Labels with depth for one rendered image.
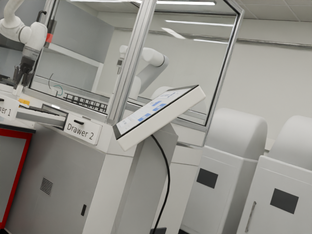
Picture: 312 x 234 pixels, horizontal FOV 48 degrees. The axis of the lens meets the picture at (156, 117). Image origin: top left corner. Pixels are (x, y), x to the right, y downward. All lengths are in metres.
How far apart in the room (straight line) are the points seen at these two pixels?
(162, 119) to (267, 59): 4.08
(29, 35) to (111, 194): 1.01
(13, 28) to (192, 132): 1.30
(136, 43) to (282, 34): 3.48
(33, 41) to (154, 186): 1.22
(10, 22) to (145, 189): 1.32
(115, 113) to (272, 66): 3.45
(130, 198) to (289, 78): 3.86
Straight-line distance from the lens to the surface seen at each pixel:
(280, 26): 5.20
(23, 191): 2.43
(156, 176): 1.29
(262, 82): 5.02
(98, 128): 1.91
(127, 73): 1.87
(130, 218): 1.32
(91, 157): 1.95
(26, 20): 3.02
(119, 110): 1.85
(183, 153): 2.40
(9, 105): 2.03
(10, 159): 2.36
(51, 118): 2.12
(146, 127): 1.08
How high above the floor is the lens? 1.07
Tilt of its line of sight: level
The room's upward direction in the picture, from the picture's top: 17 degrees clockwise
